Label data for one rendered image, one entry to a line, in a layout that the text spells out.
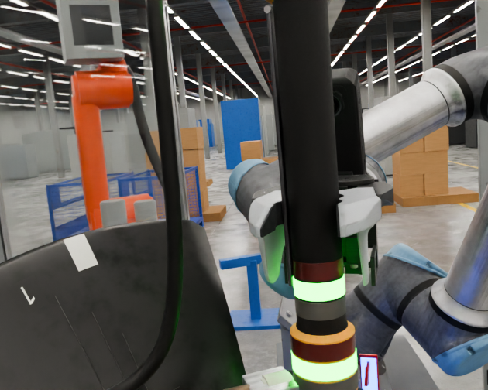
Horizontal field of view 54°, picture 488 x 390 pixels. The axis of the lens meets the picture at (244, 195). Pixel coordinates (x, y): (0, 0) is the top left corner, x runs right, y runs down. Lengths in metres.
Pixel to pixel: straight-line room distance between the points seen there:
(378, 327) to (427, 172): 7.55
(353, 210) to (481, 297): 0.59
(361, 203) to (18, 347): 0.25
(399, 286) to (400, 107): 0.37
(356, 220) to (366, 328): 0.72
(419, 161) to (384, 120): 7.71
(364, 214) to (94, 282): 0.22
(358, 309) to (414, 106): 0.43
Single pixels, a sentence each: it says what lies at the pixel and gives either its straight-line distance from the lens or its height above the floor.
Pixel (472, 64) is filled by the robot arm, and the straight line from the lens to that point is 0.78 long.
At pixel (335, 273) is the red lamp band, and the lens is 0.31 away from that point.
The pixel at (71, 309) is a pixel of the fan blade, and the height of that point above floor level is 1.40.
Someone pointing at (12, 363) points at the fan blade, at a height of 1.38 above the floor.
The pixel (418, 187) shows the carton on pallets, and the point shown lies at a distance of 8.48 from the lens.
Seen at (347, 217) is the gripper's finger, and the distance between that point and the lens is 0.28.
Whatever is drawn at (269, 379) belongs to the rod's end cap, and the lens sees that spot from 0.34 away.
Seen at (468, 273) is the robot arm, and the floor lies 1.26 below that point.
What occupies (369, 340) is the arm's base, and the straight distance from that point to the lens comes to 1.00.
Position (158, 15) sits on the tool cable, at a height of 1.59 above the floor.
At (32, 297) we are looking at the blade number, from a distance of 0.40.
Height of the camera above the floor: 1.52
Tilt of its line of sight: 8 degrees down
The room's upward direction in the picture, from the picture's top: 5 degrees counter-clockwise
